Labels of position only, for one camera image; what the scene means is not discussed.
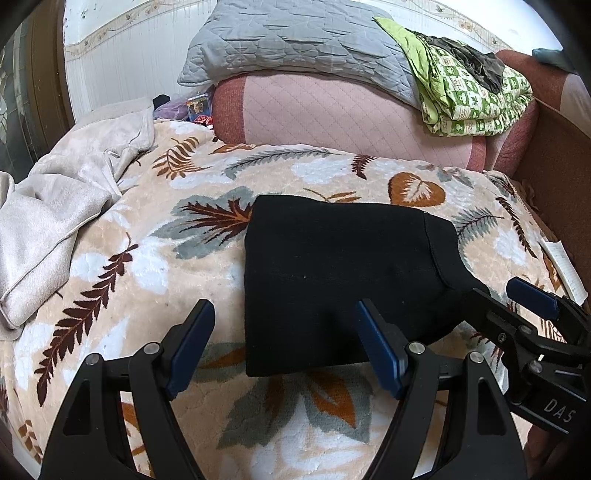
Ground dark grey cloth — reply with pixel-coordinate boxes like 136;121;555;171
427;37;507;93

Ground brown wooden door frame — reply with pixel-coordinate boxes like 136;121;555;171
28;0;77;136

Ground grey quilted pillow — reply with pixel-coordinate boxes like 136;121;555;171
178;0;423;110

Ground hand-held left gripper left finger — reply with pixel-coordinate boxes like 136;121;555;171
39;298;217;480

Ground purple plastic bag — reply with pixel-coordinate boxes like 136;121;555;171
154;99;190;122

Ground brown wooden headboard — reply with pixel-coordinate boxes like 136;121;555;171
508;95;591;296

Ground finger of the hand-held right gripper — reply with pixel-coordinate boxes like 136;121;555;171
463;286;546;366
505;276;591;343

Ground leaf print plush blanket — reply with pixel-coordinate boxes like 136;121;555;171
0;120;583;480

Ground black pants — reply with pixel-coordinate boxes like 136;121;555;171
244;195;491;378

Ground teal object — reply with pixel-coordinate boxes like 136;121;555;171
532;46;575;72

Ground pink quilted bedding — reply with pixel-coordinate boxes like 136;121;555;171
213;50;541;174

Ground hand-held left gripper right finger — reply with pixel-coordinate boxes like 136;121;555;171
356;297;528;480

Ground beige plush blanket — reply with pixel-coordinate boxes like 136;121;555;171
0;99;155;330

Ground green patterned cloth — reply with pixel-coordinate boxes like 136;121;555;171
374;16;536;138

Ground colourful printed box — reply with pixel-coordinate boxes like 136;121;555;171
186;93;214;128

